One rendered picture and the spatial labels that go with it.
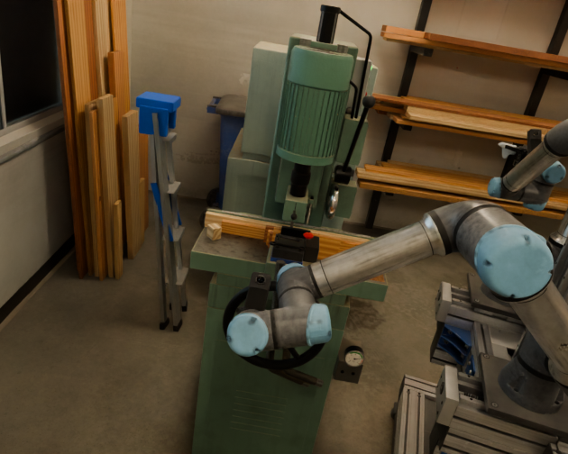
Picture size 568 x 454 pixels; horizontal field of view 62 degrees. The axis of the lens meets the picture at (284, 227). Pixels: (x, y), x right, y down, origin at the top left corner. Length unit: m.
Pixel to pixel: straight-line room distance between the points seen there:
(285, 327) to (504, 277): 0.39
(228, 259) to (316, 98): 0.53
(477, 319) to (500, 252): 0.94
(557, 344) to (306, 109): 0.82
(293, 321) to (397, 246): 0.26
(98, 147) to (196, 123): 1.40
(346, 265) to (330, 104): 0.53
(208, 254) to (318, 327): 0.63
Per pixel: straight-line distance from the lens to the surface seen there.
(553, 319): 1.02
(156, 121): 2.12
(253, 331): 0.86
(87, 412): 2.20
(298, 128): 1.35
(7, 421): 2.23
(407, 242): 0.98
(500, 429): 1.40
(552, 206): 3.99
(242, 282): 1.45
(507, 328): 1.81
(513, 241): 0.86
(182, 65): 3.86
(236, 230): 1.55
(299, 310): 0.89
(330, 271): 0.97
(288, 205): 1.45
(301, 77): 1.33
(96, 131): 2.62
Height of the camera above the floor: 1.60
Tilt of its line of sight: 25 degrees down
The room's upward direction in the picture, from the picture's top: 10 degrees clockwise
